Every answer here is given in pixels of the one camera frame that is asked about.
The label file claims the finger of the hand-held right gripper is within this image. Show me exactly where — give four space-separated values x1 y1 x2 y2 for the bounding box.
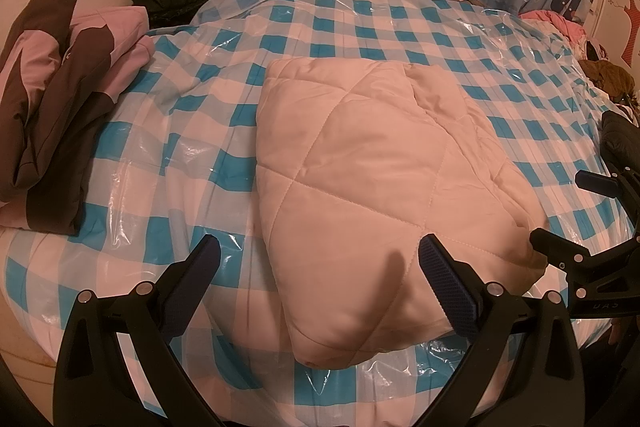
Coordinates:
530 228 593 270
575 171 640 198

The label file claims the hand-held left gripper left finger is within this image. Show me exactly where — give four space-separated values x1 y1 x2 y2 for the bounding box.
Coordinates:
52 234 223 427

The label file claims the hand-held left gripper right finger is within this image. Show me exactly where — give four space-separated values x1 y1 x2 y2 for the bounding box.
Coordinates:
417 234 598 427

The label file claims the cream quilted jacket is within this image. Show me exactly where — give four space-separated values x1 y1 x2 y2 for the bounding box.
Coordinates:
255 57 551 368

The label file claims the brown cloth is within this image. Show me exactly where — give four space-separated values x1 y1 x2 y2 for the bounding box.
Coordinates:
580 59 636 98

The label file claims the pink cloth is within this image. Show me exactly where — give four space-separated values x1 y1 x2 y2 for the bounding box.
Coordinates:
520 9 586 48

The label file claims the blue checked plastic sheet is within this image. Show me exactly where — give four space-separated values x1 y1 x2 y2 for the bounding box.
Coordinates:
0 0 640 413

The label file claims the pink and brown garment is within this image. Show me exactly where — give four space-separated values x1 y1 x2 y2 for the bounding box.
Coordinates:
0 0 156 235

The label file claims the tree wall sticker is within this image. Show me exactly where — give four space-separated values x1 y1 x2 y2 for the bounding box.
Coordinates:
617 0 640 68

